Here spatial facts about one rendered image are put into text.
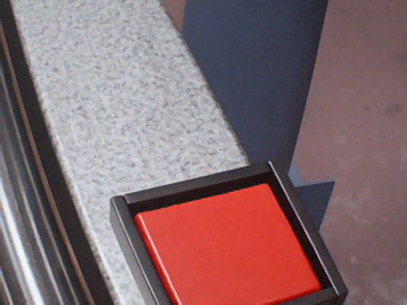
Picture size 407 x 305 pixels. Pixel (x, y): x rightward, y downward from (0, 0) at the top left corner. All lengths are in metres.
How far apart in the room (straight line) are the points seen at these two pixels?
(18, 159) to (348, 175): 1.29
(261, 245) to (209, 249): 0.02
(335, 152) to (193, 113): 1.27
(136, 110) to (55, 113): 0.04
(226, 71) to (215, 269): 0.75
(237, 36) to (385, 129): 0.75
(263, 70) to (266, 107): 0.06
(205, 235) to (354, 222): 1.24
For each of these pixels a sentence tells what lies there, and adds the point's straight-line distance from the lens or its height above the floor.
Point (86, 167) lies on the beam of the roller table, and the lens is 0.43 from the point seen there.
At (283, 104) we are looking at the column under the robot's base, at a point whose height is 0.42.
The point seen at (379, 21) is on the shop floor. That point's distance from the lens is 2.03.
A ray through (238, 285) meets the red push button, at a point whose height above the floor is 0.93.
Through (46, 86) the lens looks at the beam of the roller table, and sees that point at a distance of 0.46.
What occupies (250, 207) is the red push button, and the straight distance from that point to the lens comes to 0.40.
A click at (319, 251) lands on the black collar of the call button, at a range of 0.39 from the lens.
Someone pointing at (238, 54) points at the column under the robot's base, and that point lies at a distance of 1.10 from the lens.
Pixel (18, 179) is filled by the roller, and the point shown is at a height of 0.92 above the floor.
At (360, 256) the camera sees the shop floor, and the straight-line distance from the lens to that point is 1.58.
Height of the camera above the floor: 1.24
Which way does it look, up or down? 48 degrees down
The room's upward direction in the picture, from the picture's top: 9 degrees clockwise
